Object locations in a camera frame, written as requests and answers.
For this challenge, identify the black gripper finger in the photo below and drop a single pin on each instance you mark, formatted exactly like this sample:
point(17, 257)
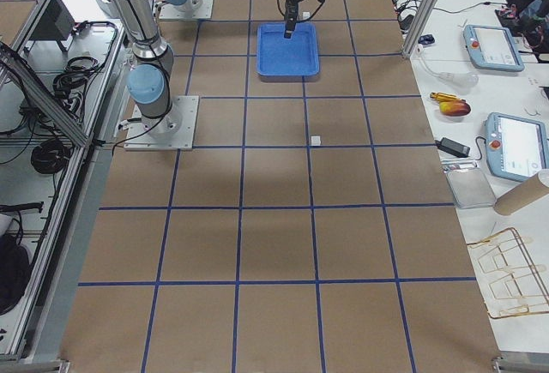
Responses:
point(290, 24)

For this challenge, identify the blue plastic tray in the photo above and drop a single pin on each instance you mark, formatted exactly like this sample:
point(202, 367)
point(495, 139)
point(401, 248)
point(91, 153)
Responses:
point(278, 58)

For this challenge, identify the red yellow mango toy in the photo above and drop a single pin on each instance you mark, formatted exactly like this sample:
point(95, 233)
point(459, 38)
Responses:
point(454, 108)

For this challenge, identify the black power adapter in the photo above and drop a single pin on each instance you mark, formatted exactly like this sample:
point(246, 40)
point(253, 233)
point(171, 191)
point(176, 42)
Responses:
point(453, 148)

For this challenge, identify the far teach pendant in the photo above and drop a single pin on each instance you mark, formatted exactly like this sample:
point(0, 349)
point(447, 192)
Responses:
point(492, 48)

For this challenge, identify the teach pendant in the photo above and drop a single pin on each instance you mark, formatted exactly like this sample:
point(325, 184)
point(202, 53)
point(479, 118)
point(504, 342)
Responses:
point(516, 147)
point(492, 48)

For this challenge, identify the grey metal tin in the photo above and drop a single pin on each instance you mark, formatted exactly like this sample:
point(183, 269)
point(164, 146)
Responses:
point(470, 188)

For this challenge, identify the near teach pendant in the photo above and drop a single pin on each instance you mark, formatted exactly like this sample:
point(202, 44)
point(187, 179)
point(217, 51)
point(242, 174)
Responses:
point(516, 147)

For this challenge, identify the cardboard tube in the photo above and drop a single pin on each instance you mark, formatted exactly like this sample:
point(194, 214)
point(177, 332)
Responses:
point(525, 193)

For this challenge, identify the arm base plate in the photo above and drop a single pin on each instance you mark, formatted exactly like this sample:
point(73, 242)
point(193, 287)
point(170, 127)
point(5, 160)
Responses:
point(192, 10)
point(175, 131)

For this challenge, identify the aluminium frame post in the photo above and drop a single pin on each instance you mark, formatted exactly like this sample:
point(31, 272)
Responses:
point(417, 27)

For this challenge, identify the gold wire rack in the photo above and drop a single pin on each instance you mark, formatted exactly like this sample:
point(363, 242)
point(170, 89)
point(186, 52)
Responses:
point(512, 283)

